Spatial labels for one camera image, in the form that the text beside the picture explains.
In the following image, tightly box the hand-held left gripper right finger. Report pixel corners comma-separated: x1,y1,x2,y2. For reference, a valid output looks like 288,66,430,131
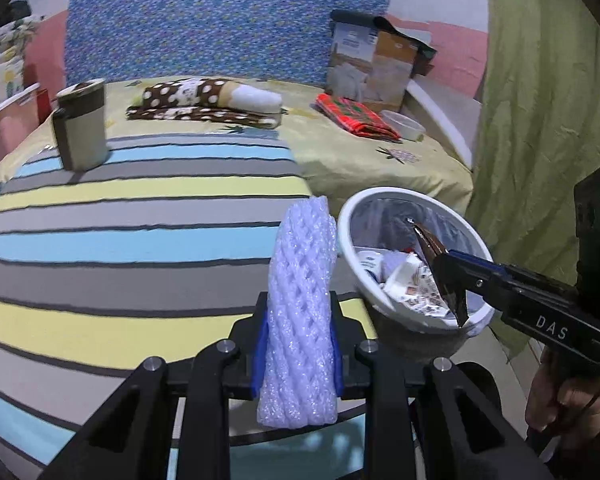
329,291,556,480

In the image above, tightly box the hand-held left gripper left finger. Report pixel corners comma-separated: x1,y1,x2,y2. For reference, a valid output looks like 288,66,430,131
37,291,271,480

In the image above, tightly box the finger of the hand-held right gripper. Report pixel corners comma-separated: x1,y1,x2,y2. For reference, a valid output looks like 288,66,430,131
442,250,576,301
447,280,511,311

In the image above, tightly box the brown snack wrapper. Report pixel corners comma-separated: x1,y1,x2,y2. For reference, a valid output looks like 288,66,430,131
407,217,473,328

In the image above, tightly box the long white foam fruit net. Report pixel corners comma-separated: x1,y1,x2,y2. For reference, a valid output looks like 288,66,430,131
255,199,340,430

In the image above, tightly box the white trash bin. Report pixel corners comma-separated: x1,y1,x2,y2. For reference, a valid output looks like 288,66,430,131
337,186,496,356

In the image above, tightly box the person's right hand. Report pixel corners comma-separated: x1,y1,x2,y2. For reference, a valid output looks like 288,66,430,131
525,345,600,453

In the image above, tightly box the black round stool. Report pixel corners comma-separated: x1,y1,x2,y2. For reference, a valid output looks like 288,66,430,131
455,360,503,411

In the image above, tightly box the yellow bedsheet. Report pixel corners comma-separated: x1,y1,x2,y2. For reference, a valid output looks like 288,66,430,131
0,77,476,216

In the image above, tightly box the clear plastic container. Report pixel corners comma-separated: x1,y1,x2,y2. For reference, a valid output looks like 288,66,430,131
380,110,426,142

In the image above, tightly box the green curtain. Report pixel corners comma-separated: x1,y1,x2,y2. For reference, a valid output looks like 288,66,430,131
467,0,600,356

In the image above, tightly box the red plaid cloth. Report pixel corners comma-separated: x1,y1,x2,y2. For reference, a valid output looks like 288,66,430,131
314,94,402,141

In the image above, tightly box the cardboard quilt box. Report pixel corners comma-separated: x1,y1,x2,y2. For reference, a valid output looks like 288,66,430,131
325,22,421,113

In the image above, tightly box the white rolled towel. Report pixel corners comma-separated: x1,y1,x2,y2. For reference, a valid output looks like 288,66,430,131
230,85,283,116

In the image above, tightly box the brown polka dot blanket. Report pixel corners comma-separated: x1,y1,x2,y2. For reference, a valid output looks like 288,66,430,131
126,77,281,128

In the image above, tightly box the black rolled cloth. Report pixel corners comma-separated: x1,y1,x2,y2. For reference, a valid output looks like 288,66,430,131
330,9,378,27

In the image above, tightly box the brown and beige jug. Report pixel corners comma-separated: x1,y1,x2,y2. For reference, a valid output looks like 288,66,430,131
52,78,108,171

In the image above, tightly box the dark red box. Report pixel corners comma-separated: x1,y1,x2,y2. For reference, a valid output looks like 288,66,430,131
36,87,52,123

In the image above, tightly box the blue floral headboard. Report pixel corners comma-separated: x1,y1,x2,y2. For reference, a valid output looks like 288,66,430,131
62,0,391,86

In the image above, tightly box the pink storage box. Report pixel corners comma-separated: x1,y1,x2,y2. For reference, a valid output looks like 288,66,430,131
0,82,43,171

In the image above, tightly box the pineapple print quilt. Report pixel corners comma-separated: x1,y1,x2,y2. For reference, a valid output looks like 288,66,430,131
0,14,43,121

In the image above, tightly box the white bed frame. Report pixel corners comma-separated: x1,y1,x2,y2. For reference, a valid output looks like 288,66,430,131
405,80,475,168

